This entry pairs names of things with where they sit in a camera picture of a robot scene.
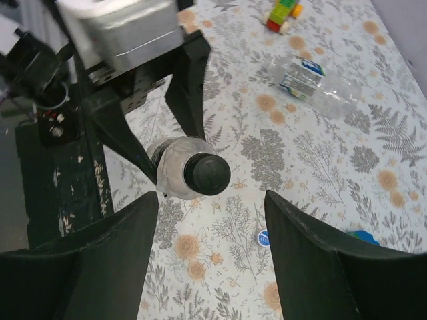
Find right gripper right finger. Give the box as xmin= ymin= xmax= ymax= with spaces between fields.
xmin=264 ymin=191 xmax=426 ymax=319

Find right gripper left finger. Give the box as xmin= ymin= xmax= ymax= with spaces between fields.
xmin=1 ymin=191 xmax=159 ymax=319

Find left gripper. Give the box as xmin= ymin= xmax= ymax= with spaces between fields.
xmin=73 ymin=30 xmax=211 ymax=184

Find white blue bottle cap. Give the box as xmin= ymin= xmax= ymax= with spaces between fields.
xmin=255 ymin=229 xmax=270 ymax=247

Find clear bottle black label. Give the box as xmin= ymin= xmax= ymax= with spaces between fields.
xmin=147 ymin=137 xmax=214 ymax=200

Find black bottle cap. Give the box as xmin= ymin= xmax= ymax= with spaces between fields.
xmin=183 ymin=153 xmax=231 ymax=196

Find clear bottle silver label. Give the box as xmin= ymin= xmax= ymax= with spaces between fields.
xmin=263 ymin=55 xmax=362 ymax=119

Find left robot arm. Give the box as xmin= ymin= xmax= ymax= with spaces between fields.
xmin=1 ymin=1 xmax=211 ymax=182

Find green blue toy bricks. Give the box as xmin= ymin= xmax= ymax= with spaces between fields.
xmin=346 ymin=230 xmax=380 ymax=245

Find black base beam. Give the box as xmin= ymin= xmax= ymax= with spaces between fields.
xmin=15 ymin=109 xmax=114 ymax=249

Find multicolour toy brick stack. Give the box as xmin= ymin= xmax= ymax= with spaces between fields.
xmin=262 ymin=0 xmax=304 ymax=35

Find floral table cloth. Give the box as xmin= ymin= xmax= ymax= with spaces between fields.
xmin=99 ymin=0 xmax=427 ymax=320

